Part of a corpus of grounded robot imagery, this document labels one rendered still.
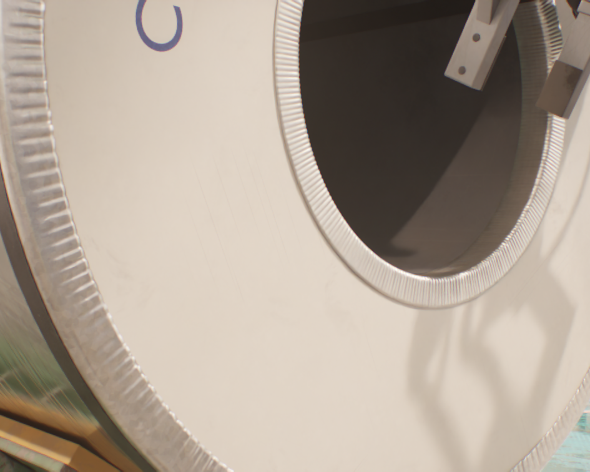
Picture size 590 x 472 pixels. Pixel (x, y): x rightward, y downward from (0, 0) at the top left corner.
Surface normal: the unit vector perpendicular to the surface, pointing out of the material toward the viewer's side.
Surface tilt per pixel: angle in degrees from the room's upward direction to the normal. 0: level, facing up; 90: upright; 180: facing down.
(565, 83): 92
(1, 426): 60
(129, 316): 90
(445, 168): 72
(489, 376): 90
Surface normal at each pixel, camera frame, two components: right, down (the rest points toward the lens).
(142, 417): 0.67, 0.04
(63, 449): -0.58, -0.59
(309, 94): -0.72, 0.18
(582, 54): -0.66, -0.06
